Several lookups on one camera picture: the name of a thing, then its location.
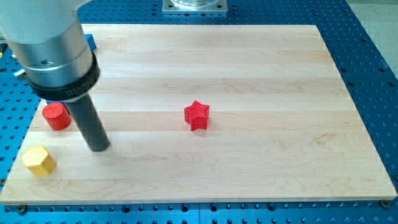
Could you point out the light wooden board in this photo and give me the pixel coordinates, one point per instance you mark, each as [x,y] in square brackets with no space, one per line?
[282,125]

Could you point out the red star block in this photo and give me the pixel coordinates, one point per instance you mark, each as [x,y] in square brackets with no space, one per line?
[197,115]

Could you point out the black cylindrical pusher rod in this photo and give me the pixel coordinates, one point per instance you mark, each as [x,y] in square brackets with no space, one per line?
[88,122]

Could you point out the blue block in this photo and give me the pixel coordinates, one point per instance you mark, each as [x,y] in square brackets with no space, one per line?
[91,41]

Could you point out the red cylinder block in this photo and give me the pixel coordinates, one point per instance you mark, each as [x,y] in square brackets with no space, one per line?
[56,116]

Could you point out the yellow hexagon block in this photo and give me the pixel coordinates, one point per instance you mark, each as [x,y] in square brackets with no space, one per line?
[39,161]

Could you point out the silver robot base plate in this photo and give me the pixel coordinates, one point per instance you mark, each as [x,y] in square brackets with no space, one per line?
[191,6]

